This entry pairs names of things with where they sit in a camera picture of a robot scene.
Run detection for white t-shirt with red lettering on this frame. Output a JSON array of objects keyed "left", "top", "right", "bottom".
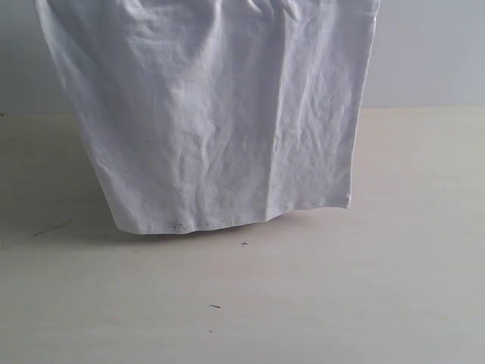
[{"left": 35, "top": 0, "right": 380, "bottom": 235}]

